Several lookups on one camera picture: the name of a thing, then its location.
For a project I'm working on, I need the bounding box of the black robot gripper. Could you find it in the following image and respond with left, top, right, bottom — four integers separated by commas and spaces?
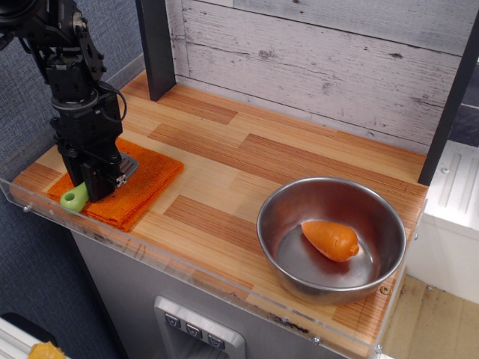
51, 89, 127, 202

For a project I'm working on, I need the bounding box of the green handled grey spatula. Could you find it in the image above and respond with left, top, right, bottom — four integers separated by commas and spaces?
59, 153, 139, 212

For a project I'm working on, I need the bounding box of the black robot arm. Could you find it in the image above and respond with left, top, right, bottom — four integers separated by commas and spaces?
1, 1, 126, 202

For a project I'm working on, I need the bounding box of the silver metal bowl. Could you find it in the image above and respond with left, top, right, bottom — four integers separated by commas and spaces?
257, 177, 406, 304

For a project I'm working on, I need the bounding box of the folded orange cloth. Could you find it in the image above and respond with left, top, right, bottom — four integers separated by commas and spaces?
47, 137, 185, 233

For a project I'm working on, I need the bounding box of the grey toy fridge cabinet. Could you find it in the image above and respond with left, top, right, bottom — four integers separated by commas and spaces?
73, 233, 339, 358

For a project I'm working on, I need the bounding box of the silver dispenser button panel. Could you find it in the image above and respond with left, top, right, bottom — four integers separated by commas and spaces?
154, 296, 246, 358

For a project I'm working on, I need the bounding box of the orange plastic carrot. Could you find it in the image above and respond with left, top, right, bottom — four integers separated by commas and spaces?
301, 221, 359, 263

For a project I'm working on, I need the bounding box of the clear acrylic table guard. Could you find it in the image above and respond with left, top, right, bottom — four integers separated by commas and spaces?
0, 54, 430, 359

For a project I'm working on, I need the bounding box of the white ribbed side unit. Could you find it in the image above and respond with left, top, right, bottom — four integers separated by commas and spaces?
406, 141, 478, 303

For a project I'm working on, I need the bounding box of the dark left shelf post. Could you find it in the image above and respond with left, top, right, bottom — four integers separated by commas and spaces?
135, 0, 177, 101

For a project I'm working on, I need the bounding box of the dark shelf post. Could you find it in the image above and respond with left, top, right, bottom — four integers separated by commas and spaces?
135, 0, 177, 101
418, 14, 478, 185

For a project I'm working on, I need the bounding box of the dark right shelf post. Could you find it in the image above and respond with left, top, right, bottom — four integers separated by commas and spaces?
418, 14, 478, 185

